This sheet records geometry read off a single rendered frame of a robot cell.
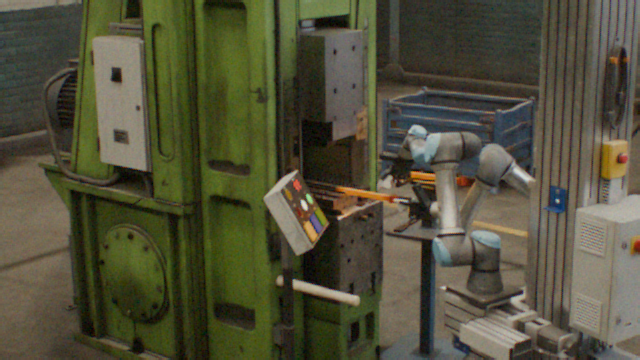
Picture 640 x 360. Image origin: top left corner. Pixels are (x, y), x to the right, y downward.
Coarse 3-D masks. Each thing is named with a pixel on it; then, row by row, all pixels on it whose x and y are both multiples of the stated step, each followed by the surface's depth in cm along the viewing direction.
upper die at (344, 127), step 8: (304, 120) 450; (336, 120) 443; (344, 120) 448; (352, 120) 453; (304, 128) 451; (312, 128) 448; (320, 128) 445; (328, 128) 442; (336, 128) 443; (344, 128) 449; (352, 128) 454; (304, 136) 452; (312, 136) 449; (320, 136) 446; (328, 136) 443; (336, 136) 444; (344, 136) 450
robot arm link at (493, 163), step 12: (492, 156) 404; (504, 156) 406; (480, 168) 404; (492, 168) 401; (504, 168) 405; (480, 180) 403; (492, 180) 402; (480, 192) 404; (468, 204) 407; (480, 204) 407; (468, 216) 408; (468, 228) 411
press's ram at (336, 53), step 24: (312, 48) 432; (336, 48) 434; (360, 48) 450; (312, 72) 435; (336, 72) 437; (360, 72) 453; (312, 96) 438; (336, 96) 440; (360, 96) 455; (312, 120) 441
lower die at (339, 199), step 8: (320, 184) 472; (328, 184) 474; (312, 192) 463; (320, 192) 460; (328, 192) 460; (336, 192) 460; (344, 192) 457; (320, 200) 455; (328, 200) 452; (336, 200) 452; (344, 200) 457; (352, 200) 463; (336, 208) 453; (344, 208) 458
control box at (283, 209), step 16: (288, 176) 414; (272, 192) 392; (304, 192) 413; (272, 208) 390; (288, 208) 389; (304, 208) 403; (320, 208) 421; (288, 224) 391; (304, 224) 395; (288, 240) 392; (304, 240) 391
